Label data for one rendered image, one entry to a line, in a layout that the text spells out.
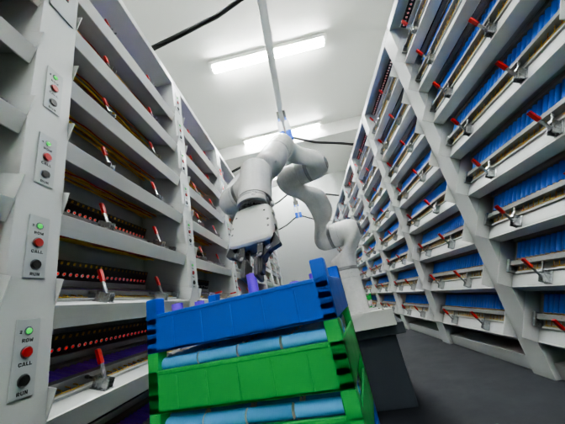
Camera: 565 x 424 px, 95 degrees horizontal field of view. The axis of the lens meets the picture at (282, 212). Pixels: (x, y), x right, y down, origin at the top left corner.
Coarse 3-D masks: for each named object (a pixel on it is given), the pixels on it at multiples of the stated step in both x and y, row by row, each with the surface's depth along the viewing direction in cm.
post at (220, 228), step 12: (216, 156) 211; (216, 180) 204; (216, 204) 197; (216, 228) 191; (216, 252) 186; (204, 276) 181; (216, 276) 181; (228, 276) 180; (216, 288) 178; (228, 288) 177
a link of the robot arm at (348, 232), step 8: (336, 224) 124; (344, 224) 122; (352, 224) 121; (336, 232) 122; (344, 232) 120; (352, 232) 119; (360, 232) 121; (336, 240) 122; (344, 240) 120; (352, 240) 118; (360, 240) 124; (344, 248) 118; (352, 248) 119; (336, 256) 120; (344, 256) 118; (352, 256) 119; (336, 264) 118; (344, 264) 116; (352, 264) 117
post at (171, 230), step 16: (176, 112) 142; (176, 128) 137; (176, 160) 130; (160, 192) 126; (176, 192) 125; (144, 224) 121; (160, 224) 120; (176, 224) 120; (192, 224) 129; (176, 240) 117; (192, 240) 124; (192, 256) 120; (160, 272) 113; (176, 272) 113; (192, 304) 109
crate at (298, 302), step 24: (312, 264) 36; (288, 288) 36; (312, 288) 35; (336, 288) 41; (168, 312) 41; (192, 312) 39; (216, 312) 38; (240, 312) 37; (264, 312) 36; (288, 312) 35; (312, 312) 34; (336, 312) 34; (168, 336) 40; (192, 336) 38; (216, 336) 37; (240, 336) 36
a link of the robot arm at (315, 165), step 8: (272, 136) 93; (280, 136) 90; (288, 136) 95; (288, 144) 90; (296, 144) 99; (296, 152) 97; (304, 152) 99; (312, 152) 101; (288, 160) 97; (296, 160) 97; (304, 160) 98; (312, 160) 98; (320, 160) 100; (304, 168) 102; (312, 168) 100; (320, 168) 100; (312, 176) 103; (320, 176) 104
